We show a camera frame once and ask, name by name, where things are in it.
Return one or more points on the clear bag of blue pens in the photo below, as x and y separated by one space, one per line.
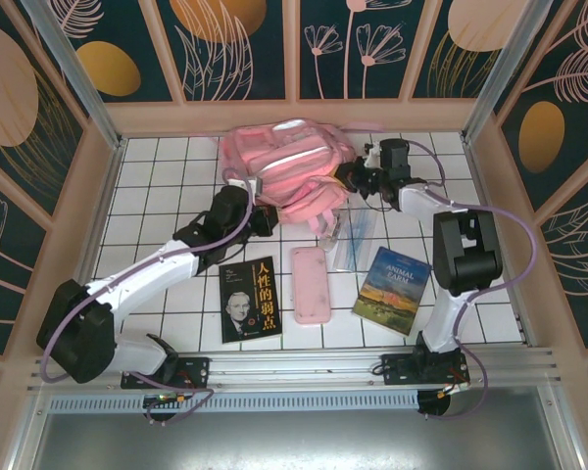
355 240

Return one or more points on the pink backpack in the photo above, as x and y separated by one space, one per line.
284 161

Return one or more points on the black book with portrait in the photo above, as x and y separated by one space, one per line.
250 303

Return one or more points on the pink pencil case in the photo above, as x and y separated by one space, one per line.
312 289

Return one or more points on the Animal Farm book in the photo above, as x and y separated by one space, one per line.
389 294

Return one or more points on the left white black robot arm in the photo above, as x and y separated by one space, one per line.
142 273

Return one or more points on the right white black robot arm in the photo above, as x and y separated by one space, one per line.
465 245

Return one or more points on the small circuit board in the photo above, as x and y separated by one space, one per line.
164 399

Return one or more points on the grey metal sheet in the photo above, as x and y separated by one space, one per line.
294 440

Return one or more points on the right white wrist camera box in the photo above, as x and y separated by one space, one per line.
372 156

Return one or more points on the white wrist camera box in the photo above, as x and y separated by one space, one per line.
257 186
372 156

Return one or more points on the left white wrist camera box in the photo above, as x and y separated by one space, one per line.
257 186

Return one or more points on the right aluminium side rail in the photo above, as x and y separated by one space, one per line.
486 196

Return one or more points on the right aluminium corner post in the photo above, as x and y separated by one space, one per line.
500 73

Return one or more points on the aluminium corner post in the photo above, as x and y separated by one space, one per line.
78 83
500 73

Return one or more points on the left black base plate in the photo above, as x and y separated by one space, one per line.
196 367

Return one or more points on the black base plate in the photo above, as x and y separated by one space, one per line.
394 367
196 367

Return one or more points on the aluminium mounting rail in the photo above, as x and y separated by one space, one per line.
299 367

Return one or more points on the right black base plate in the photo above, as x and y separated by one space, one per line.
394 367

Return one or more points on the left aluminium corner post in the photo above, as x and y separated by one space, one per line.
78 83

